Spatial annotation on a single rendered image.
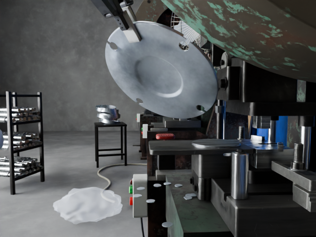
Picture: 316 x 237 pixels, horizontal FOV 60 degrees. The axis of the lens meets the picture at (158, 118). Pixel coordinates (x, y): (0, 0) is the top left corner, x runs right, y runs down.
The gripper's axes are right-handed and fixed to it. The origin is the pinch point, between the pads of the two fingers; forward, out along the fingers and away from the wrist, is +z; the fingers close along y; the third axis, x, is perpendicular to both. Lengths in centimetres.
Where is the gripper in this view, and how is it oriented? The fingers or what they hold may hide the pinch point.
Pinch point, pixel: (129, 25)
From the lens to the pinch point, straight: 60.6
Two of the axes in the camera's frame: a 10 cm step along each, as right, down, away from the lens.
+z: 4.1, 6.6, 6.3
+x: -8.2, -0.4, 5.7
